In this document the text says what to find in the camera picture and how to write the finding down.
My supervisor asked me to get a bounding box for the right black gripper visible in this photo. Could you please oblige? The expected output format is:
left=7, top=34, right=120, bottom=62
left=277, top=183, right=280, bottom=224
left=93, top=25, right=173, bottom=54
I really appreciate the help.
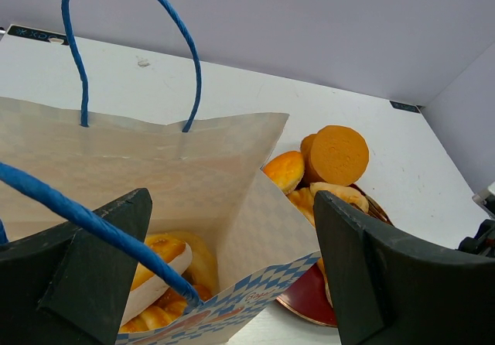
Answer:
left=458, top=219, right=495, bottom=258

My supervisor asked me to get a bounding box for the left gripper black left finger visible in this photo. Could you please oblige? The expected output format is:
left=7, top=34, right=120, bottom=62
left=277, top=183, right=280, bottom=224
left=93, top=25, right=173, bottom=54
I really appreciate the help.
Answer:
left=0, top=188, right=154, bottom=345

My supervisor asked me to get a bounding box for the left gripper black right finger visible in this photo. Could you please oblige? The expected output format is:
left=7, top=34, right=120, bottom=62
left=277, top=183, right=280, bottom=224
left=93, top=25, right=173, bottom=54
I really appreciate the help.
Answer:
left=314, top=191, right=494, bottom=344

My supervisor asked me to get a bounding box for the long orange bread loaf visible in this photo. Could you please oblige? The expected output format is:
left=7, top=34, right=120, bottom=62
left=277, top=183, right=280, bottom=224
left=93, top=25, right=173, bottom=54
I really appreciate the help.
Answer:
left=119, top=232, right=220, bottom=325

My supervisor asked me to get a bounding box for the tan croissant bread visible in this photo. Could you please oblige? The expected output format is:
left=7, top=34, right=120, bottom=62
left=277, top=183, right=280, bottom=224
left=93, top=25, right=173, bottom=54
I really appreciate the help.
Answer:
left=288, top=182, right=369, bottom=227

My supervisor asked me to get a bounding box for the orange round bun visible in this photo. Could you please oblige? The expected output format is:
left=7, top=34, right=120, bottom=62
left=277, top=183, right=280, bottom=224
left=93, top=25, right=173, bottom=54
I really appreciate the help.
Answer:
left=300, top=125, right=370, bottom=186
left=262, top=151, right=305, bottom=195

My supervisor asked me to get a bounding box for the paper bag with blue checks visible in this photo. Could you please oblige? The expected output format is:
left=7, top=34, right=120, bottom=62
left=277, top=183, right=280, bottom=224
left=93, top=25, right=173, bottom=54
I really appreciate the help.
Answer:
left=0, top=0, right=322, bottom=345

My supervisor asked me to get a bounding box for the dark red round plate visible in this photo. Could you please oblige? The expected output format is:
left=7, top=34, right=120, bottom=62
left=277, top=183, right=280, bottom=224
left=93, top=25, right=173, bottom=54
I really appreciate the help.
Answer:
left=275, top=184, right=395, bottom=329

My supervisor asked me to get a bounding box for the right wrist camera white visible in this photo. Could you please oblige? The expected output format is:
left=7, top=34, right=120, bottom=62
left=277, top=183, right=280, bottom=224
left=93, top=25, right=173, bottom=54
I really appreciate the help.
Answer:
left=472, top=182, right=495, bottom=218

